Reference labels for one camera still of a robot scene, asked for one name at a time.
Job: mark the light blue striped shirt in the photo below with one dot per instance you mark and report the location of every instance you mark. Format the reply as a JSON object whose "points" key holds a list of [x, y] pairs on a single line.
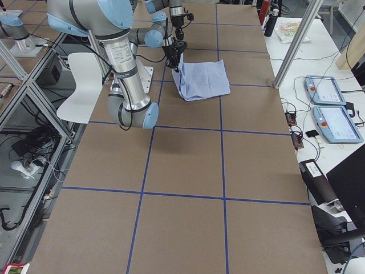
{"points": [[198, 81]]}

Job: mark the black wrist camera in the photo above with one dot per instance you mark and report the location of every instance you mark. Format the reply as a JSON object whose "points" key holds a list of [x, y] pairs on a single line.
{"points": [[189, 16]]}

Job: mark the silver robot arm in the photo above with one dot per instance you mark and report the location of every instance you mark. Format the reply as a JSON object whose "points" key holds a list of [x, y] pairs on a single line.
{"points": [[176, 11], [111, 24]]}

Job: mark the black water bottle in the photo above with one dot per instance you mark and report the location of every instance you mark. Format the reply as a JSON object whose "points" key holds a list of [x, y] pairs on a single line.
{"points": [[270, 24]]}

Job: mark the near teach pendant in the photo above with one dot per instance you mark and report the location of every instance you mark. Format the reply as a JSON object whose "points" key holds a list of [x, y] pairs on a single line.
{"points": [[336, 125]]}

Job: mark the black monitor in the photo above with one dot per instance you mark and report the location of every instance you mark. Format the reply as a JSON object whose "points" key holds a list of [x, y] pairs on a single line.
{"points": [[347, 181]]}

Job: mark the white curved plastic sheet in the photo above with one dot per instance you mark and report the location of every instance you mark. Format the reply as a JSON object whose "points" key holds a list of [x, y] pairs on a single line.
{"points": [[78, 107]]}

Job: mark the teach pendant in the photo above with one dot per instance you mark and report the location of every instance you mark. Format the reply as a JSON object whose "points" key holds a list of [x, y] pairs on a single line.
{"points": [[336, 125], [324, 90]]}

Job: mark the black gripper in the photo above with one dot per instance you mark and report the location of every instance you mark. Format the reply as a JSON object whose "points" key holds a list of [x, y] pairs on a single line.
{"points": [[177, 21], [173, 52]]}

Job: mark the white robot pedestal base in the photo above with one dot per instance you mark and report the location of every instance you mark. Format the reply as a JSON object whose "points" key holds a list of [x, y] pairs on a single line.
{"points": [[146, 74]]}

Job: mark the aluminium frame post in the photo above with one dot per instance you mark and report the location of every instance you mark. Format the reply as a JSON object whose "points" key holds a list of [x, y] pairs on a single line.
{"points": [[303, 28]]}

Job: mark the far teach pendant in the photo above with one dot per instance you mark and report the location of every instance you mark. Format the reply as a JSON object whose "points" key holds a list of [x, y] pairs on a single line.
{"points": [[324, 90]]}

